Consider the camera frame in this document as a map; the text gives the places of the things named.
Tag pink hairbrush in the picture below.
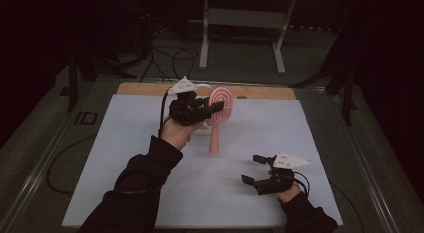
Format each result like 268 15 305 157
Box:
207 86 234 156

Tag person's right hand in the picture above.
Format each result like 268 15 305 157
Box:
276 182 303 204

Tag white plastic basket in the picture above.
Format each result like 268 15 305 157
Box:
189 82 215 137

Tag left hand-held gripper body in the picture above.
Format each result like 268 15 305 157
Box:
168 76 214 126

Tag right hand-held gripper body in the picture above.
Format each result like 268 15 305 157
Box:
253 152 313 196

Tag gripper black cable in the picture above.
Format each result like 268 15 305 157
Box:
46 87 173 195
293 171 365 233

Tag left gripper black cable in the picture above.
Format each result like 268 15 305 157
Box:
46 87 173 195

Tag metal floor rail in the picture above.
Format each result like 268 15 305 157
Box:
0 107 84 233
328 91 401 233

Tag white table mat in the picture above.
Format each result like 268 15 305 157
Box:
61 93 344 229

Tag black floor socket frame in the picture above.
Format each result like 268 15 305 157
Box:
74 110 99 126

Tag white metal stand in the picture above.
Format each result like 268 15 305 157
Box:
198 0 297 76

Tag black floor cables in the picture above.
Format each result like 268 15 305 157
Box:
138 26 200 85

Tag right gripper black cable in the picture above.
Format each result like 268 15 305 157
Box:
293 171 365 233

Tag person's left hand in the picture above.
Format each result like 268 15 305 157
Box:
160 117 204 151

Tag black stand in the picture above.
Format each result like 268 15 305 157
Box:
59 51 138 113
288 26 358 127

